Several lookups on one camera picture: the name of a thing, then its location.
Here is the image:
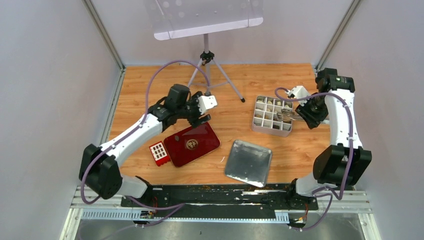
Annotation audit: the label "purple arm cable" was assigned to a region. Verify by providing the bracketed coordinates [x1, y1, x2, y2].
[274, 87, 355, 232]
[80, 59, 212, 229]

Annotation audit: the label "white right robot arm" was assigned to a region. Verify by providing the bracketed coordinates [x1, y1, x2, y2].
[285, 68, 372, 207]

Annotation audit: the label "dark red chocolate tray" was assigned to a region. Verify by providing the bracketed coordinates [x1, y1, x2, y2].
[163, 122, 221, 168]

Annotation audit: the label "red grid mould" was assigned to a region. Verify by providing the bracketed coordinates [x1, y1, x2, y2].
[149, 141, 171, 167]

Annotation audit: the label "steel tongs with white hinge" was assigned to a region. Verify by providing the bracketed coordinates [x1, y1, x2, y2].
[276, 108, 304, 122]

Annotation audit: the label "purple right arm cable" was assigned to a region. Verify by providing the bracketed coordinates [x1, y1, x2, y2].
[274, 87, 355, 232]

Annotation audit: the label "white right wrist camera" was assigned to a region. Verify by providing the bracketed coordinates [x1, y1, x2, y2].
[288, 85, 311, 99]

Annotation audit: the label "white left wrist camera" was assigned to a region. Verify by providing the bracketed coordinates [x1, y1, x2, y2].
[197, 95, 218, 115]

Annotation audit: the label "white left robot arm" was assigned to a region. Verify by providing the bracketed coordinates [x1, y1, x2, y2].
[78, 84, 218, 200]

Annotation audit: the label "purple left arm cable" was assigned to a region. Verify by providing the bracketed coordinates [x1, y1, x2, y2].
[80, 59, 212, 229]

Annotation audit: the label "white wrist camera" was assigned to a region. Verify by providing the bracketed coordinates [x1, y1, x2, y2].
[288, 85, 311, 99]
[197, 95, 218, 115]

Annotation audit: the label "silver tin lid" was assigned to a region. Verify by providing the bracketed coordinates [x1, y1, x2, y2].
[224, 139, 273, 188]

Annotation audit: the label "divided silver tin box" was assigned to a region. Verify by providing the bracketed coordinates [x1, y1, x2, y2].
[251, 95, 293, 137]

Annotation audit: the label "clear acrylic panel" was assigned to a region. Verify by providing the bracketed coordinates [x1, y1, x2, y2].
[143, 0, 264, 41]

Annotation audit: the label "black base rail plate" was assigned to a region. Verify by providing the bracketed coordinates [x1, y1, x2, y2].
[121, 183, 319, 220]

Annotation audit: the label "grey tripod stand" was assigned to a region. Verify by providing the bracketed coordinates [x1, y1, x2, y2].
[187, 33, 246, 103]

